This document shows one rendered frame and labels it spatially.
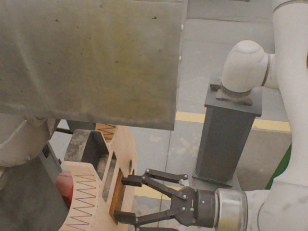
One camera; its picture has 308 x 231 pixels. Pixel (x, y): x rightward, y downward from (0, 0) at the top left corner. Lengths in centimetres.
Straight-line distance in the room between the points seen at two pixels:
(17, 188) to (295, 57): 79
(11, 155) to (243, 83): 104
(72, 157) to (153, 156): 156
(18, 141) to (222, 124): 110
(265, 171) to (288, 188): 159
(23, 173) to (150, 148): 127
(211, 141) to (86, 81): 133
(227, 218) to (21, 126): 42
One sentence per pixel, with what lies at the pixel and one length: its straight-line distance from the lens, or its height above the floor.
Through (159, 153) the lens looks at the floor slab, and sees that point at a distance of 198.
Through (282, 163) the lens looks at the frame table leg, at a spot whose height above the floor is 69.
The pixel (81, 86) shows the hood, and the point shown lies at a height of 144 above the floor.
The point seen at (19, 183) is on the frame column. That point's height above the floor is 93.
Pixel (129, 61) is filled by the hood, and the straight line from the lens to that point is 24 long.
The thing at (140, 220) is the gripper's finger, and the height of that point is 107.
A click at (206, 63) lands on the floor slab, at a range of 286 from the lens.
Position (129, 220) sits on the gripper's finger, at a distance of 59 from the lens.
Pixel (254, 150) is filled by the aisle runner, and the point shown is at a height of 0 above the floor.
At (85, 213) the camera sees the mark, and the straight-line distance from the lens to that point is 47.
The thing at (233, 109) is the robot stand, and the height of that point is 70.
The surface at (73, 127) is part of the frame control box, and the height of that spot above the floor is 95.
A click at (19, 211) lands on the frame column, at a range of 92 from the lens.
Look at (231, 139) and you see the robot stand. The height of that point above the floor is 46.
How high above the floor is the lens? 161
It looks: 46 degrees down
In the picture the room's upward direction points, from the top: 1 degrees counter-clockwise
